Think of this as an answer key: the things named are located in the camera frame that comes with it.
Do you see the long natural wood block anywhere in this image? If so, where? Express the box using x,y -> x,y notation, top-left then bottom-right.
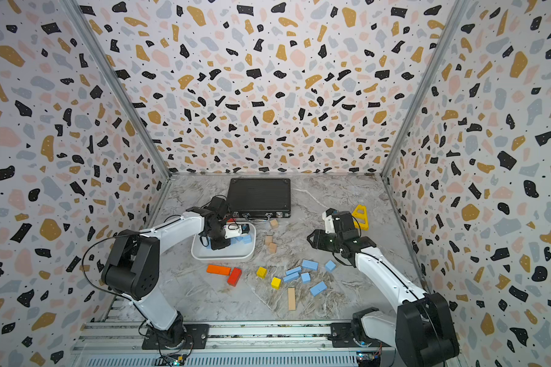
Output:
287,288 -> 296,311

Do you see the yellow triangle frame block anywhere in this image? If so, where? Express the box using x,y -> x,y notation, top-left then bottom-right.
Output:
351,205 -> 369,231

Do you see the yellow cube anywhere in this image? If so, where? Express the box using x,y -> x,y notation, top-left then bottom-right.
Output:
257,267 -> 268,279
271,277 -> 283,290

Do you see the yellow cube left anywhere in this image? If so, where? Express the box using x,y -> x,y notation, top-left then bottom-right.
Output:
257,267 -> 268,279

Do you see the blue long block stack bottom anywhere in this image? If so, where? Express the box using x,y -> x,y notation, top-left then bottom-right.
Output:
283,272 -> 300,283

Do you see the black ribbed carrying case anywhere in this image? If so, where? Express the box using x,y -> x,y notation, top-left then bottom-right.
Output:
227,178 -> 292,220

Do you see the yellow cube lower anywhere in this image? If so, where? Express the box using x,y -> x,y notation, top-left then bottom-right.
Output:
271,277 -> 283,290

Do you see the red block near orange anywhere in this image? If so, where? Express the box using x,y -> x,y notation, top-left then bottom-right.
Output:
227,268 -> 243,287

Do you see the white plastic tub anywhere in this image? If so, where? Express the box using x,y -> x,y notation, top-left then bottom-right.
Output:
191,222 -> 257,263

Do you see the blue long block stack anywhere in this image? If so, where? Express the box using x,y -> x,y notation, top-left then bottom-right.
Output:
283,272 -> 300,283
286,266 -> 302,275

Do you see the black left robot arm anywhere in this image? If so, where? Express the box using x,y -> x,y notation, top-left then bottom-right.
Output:
101,196 -> 257,351

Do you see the orange long block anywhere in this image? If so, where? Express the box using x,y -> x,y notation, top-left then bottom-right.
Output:
206,265 -> 231,276

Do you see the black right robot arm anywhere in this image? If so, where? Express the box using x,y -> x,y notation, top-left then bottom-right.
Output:
307,208 -> 460,366

